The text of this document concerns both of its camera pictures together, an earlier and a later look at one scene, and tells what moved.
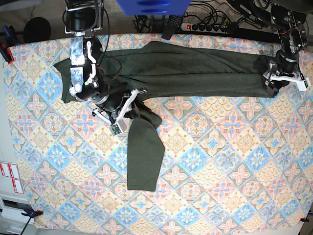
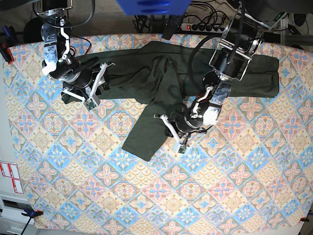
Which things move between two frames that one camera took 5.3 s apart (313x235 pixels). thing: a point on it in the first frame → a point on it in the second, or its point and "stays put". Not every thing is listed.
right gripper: x=286 y=62 → x=181 y=117
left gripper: x=112 y=102 → x=80 y=79
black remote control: x=173 y=23 stays put
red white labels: x=10 y=171 stays put
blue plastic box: x=166 y=8 stays put
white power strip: x=205 y=28 stays put
